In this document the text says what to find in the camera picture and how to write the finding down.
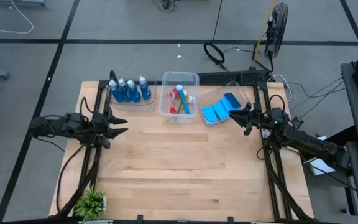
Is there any small green potted plant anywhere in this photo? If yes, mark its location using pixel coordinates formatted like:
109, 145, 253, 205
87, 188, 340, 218
74, 185, 108, 222

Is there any blue dish brush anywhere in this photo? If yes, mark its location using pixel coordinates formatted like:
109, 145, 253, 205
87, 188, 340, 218
175, 84, 191, 116

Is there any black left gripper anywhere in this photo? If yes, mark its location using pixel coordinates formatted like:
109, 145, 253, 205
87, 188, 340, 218
85, 109, 129, 149

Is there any white floor cable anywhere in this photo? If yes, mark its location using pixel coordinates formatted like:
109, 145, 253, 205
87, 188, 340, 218
0, 0, 35, 35

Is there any dark blue sponge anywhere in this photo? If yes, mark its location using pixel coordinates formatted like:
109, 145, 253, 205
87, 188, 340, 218
223, 92, 242, 110

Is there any black perforated cable tray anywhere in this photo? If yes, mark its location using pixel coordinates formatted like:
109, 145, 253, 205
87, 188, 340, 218
193, 69, 272, 85

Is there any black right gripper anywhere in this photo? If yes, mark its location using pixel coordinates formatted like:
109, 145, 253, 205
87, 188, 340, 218
228, 101, 281, 136

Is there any black diagonal support beam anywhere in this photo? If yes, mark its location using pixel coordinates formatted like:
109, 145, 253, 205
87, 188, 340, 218
324, 125, 358, 147

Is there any grey dish brush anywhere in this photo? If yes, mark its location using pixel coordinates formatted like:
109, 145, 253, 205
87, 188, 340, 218
174, 90, 188, 121

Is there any black floor fan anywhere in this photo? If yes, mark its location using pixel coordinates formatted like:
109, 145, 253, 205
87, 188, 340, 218
264, 2, 289, 60

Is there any yellow hanging cable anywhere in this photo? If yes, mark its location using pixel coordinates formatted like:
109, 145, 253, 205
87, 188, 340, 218
252, 0, 276, 68

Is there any white paper sheet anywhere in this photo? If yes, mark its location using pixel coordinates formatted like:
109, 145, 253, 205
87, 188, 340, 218
303, 135, 337, 177

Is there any black coiled cable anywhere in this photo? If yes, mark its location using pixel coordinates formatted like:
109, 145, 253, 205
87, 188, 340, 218
203, 42, 226, 67

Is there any clear deep plastic bin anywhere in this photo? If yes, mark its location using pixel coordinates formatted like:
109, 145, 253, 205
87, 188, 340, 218
158, 71, 200, 124

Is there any clear plastic handled tray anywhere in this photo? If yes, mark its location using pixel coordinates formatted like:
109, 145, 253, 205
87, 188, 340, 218
196, 81, 252, 128
105, 77, 158, 112

